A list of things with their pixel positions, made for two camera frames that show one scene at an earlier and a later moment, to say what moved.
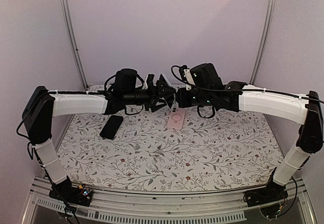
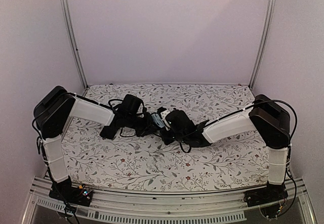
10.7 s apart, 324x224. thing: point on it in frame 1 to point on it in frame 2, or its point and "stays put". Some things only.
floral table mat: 175,148 stays put
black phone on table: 111,126 stays put
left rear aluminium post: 65,8 stays put
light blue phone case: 165,90 to 158,120
